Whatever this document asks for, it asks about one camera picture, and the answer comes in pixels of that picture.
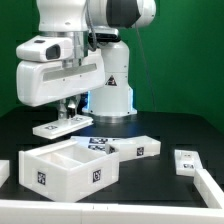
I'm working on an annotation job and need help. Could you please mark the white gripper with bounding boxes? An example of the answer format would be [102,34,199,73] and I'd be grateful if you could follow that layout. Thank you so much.
[16,49,105,120]

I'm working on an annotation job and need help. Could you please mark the white cabinet door panel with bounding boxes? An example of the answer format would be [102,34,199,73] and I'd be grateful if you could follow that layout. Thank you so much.
[33,115,93,139]

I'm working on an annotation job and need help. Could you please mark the white cabinet box body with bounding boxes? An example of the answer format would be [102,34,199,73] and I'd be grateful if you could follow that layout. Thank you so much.
[19,139,119,202]

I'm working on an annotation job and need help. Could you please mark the small white cabinet door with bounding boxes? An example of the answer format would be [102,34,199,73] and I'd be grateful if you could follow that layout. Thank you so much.
[174,149,203,177]

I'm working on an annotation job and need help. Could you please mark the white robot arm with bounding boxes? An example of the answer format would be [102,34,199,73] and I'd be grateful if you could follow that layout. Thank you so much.
[16,0,156,120]

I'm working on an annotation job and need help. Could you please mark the white cabinet top block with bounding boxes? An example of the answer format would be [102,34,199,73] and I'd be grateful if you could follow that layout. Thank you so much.
[105,136,161,162]

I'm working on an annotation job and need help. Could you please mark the white paper with markers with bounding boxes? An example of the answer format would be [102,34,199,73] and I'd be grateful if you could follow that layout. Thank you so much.
[71,136,116,154]

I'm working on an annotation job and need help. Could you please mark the white left border rail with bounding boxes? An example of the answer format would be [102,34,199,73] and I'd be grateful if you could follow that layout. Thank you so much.
[0,160,10,188]

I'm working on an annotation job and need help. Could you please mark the white border rail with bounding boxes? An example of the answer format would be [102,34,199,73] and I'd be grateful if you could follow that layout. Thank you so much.
[0,200,224,224]
[193,169,224,209]
[0,160,10,188]

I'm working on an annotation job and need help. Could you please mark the white front border rail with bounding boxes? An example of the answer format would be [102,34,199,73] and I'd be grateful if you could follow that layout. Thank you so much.
[0,200,224,224]

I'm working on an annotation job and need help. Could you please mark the white right border rail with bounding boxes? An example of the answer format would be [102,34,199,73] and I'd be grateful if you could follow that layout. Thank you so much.
[193,169,224,209]

